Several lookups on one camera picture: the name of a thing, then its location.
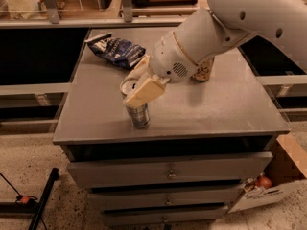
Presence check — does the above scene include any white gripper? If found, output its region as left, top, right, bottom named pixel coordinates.
left=122, top=31, right=198, bottom=108

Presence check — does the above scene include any silver blue redbull can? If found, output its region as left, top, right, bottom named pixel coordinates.
left=120, top=79, right=150, bottom=129

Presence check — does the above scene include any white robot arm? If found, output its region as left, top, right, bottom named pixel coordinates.
left=124, top=0, right=307, bottom=108

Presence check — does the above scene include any gold soda can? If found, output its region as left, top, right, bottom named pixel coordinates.
left=192, top=57, right=214, bottom=81

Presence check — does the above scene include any blue chip bag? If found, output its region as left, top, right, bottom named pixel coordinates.
left=85, top=33, right=146, bottom=69

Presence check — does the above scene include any grey drawer cabinet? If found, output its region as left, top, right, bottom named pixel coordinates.
left=52, top=25, right=292, bottom=227

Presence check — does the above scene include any top grey drawer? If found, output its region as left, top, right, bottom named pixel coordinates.
left=67, top=151, right=272, bottom=188

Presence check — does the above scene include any grey drawer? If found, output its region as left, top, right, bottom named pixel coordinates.
left=87, top=185, right=243, bottom=211
left=103, top=205, right=228, bottom=226
left=67, top=151, right=272, bottom=188

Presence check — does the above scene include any black tripod leg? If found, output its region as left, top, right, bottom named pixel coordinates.
left=28, top=168, right=59, bottom=230

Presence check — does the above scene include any middle grey drawer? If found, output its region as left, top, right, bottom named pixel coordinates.
left=87, top=185, right=243, bottom=211

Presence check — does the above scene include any bottom grey drawer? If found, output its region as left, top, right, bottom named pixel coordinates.
left=103, top=205, right=228, bottom=226

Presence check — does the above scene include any red round object in box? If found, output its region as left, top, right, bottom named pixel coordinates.
left=257, top=174, right=272, bottom=189

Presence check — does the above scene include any open cardboard box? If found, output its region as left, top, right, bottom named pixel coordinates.
left=229, top=134, right=307, bottom=213

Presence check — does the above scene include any metal railing frame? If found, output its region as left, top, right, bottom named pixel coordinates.
left=0, top=0, right=208, bottom=29

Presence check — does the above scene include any black cable with orange clip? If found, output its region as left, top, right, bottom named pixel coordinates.
left=0, top=172, right=39, bottom=206

